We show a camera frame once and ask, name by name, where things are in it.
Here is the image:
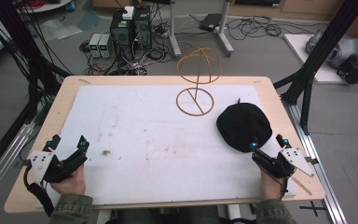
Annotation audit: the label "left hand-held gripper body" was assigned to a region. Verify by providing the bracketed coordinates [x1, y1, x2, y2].
[28, 148, 89, 185]

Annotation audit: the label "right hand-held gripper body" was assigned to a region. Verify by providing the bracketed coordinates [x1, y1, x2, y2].
[251, 147, 316, 179]

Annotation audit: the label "black beret hat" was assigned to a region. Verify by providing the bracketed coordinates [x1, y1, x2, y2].
[215, 98, 274, 154]

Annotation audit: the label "person's right hand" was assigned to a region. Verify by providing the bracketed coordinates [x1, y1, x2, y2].
[258, 167, 285, 201]

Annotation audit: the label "person's left hand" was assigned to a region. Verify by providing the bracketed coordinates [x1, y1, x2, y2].
[49, 163, 87, 196]

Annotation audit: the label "thin wooden stick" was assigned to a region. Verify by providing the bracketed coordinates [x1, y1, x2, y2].
[291, 175, 314, 197]

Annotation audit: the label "white foam mat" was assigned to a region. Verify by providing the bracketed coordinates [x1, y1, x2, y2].
[35, 84, 297, 209]

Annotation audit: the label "white floor board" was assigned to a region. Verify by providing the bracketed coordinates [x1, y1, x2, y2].
[283, 33, 358, 85]

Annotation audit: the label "wooden hat stand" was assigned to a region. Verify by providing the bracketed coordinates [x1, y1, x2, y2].
[175, 47, 224, 118]

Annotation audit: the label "grey power supply unit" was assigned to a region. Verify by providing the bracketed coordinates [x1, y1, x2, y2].
[88, 33, 103, 59]
[98, 34, 114, 59]

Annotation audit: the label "black device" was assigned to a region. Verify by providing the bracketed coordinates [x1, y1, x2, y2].
[336, 53, 358, 85]

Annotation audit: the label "grey rounded device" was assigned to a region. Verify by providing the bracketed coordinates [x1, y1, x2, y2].
[305, 28, 358, 70]

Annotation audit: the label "person's legs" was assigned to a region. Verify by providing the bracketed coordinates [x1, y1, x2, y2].
[105, 205, 259, 224]

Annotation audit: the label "clear plastic sheet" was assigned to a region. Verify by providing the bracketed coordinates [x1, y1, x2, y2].
[39, 18, 84, 42]

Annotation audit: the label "black computer tower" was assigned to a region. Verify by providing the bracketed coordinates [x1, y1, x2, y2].
[132, 5, 153, 53]
[109, 9, 135, 61]

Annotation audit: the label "flat black box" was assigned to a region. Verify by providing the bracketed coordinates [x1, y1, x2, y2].
[199, 12, 224, 33]

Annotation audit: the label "round white table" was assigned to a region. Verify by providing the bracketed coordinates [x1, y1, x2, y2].
[16, 0, 73, 14]

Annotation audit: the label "white metal stand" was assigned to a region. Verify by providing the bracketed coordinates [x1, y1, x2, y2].
[167, 0, 235, 60]

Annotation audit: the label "white box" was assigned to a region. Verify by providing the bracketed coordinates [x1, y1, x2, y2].
[121, 6, 135, 21]

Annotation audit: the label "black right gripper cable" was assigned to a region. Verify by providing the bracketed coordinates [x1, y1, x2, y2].
[279, 175, 289, 200]

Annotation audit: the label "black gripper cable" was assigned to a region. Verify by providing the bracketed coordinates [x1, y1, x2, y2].
[22, 163, 56, 217]
[279, 175, 289, 200]

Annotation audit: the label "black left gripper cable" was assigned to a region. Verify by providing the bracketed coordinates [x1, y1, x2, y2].
[22, 163, 56, 217]

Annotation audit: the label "aluminium rail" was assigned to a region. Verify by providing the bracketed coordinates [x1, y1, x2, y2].
[281, 94, 349, 224]
[0, 122, 36, 209]

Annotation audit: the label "black metal frame post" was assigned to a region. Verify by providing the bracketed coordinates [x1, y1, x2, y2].
[272, 0, 358, 135]
[0, 0, 73, 185]

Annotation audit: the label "tangle of cables by computers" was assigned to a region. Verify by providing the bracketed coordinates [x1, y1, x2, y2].
[78, 40, 176, 77]

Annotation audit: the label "tangle of black floor cables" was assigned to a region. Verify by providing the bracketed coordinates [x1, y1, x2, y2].
[225, 14, 321, 42]

